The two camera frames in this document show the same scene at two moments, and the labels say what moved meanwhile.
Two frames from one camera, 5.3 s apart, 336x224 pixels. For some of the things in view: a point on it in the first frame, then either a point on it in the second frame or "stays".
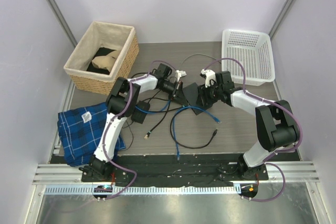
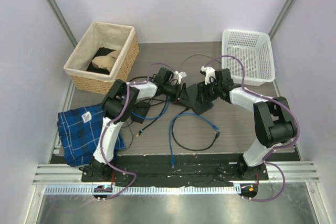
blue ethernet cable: [214, 118] -> [170, 131]
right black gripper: [203, 91] stays
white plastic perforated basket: [254, 50] stays
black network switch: [190, 92] stays
